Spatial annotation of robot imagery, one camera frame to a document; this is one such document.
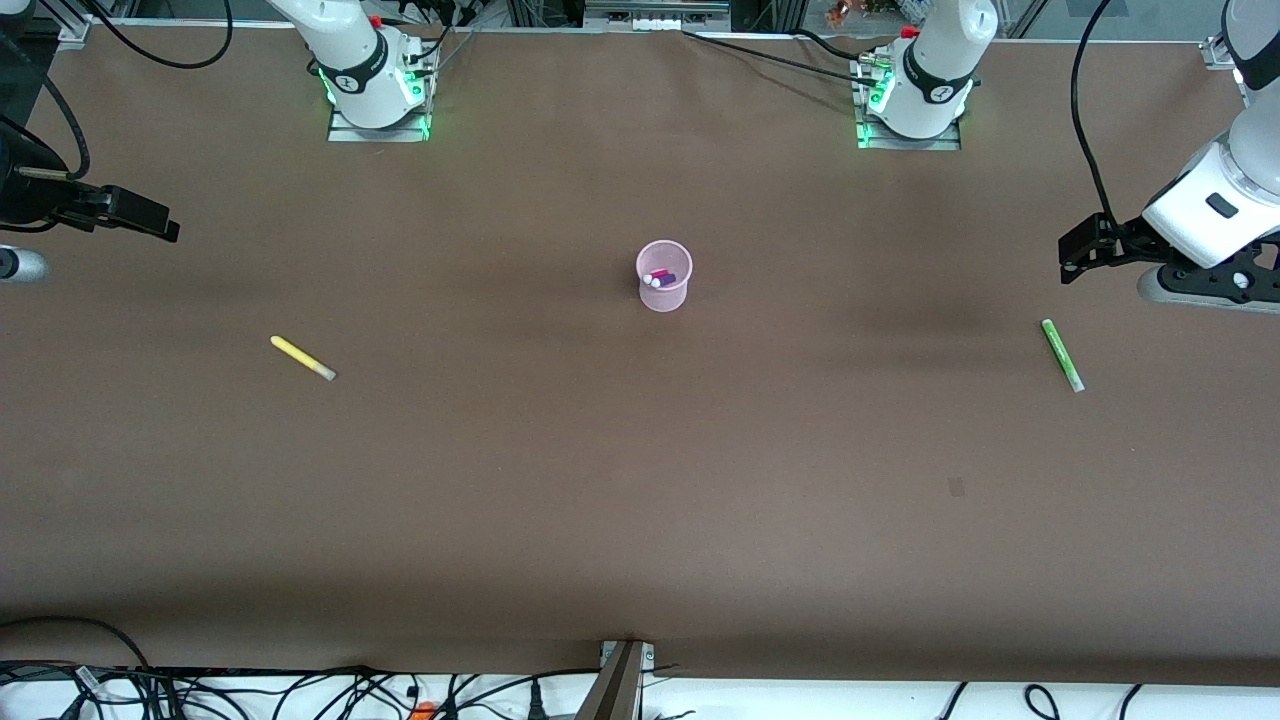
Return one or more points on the aluminium corner bracket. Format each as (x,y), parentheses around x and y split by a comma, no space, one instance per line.
(1218,52)
(75,30)

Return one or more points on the yellow highlighter pen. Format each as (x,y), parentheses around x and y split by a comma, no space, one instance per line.
(302,358)

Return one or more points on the green highlighter pen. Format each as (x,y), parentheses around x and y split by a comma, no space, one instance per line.
(1062,355)

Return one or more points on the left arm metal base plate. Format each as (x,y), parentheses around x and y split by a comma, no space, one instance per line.
(910,142)

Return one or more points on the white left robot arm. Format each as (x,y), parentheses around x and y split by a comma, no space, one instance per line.
(935,90)

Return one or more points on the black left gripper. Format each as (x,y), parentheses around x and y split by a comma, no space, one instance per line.
(1134,239)

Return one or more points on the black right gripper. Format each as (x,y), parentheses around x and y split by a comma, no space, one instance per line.
(35,198)

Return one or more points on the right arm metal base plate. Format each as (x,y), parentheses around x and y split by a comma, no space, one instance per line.
(380,134)

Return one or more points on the metal table edge post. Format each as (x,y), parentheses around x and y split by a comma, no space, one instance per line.
(615,685)

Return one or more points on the pink translucent pen holder cup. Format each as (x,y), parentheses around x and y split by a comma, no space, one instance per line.
(664,292)

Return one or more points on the purple highlighter pen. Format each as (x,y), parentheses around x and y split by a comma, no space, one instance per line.
(666,280)

